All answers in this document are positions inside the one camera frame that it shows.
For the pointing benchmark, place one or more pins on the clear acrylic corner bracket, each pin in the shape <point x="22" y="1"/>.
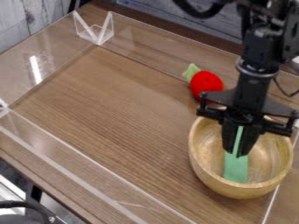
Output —
<point x="98" y="34"/>

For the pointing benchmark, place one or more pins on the clear acrylic front wall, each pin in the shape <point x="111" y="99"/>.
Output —
<point x="100" y="196"/>

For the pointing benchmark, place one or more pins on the red plush strawberry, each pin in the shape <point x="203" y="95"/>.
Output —
<point x="202" y="80"/>

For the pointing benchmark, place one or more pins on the green rectangular block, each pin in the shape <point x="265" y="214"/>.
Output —
<point x="235" y="166"/>

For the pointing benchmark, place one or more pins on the brown wooden bowl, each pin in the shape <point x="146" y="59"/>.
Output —
<point x="270" y="161"/>

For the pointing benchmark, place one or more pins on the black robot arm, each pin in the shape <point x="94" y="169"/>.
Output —
<point x="270" y="29"/>

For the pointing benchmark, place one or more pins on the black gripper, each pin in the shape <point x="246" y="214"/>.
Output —
<point x="246" y="112"/>

